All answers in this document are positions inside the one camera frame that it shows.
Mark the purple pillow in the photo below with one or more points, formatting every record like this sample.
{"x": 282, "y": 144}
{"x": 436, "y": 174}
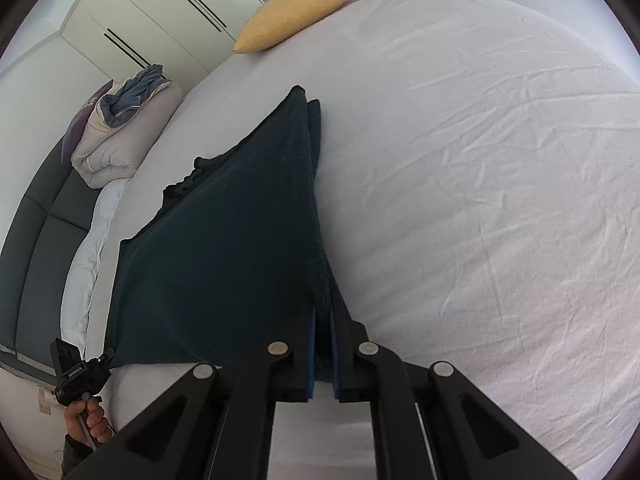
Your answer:
{"x": 80, "y": 120}

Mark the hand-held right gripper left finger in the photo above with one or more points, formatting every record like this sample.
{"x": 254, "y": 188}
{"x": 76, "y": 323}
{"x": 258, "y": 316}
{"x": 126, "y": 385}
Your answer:
{"x": 312, "y": 355}

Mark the beige wall socket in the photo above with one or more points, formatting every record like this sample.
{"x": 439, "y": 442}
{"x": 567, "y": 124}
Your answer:
{"x": 46, "y": 401}

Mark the person's left forearm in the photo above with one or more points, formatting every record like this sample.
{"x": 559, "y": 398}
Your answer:
{"x": 76, "y": 455}

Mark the folded beige duvet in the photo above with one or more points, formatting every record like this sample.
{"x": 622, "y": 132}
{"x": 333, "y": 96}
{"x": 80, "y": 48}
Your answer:
{"x": 135, "y": 125}

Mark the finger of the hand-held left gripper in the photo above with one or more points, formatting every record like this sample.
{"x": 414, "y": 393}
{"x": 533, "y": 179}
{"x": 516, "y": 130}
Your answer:
{"x": 108, "y": 356}

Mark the grey padded headboard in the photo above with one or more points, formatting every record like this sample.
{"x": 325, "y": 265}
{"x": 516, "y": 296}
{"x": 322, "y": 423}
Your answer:
{"x": 40, "y": 245}

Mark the dark green sweater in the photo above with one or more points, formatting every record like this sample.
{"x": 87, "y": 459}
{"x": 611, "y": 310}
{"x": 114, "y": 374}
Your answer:
{"x": 225, "y": 260}

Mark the person's left hand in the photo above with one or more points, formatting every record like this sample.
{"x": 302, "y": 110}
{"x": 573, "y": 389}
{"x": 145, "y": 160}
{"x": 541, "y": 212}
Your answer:
{"x": 92, "y": 420}

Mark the white wardrobe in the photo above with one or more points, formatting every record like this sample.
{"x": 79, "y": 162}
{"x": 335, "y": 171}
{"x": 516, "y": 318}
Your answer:
{"x": 135, "y": 5}

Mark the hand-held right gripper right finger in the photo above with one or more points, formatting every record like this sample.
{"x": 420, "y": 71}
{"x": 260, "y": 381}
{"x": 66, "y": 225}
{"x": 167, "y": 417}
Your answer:
{"x": 336, "y": 367}

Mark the white pillows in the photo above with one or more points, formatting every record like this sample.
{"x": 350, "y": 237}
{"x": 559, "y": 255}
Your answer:
{"x": 85, "y": 260}

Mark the bed with white sheet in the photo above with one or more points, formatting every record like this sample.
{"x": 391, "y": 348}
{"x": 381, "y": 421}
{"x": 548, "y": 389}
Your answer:
{"x": 475, "y": 185}

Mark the yellow pillow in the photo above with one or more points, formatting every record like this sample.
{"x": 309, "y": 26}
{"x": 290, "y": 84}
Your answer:
{"x": 295, "y": 12}

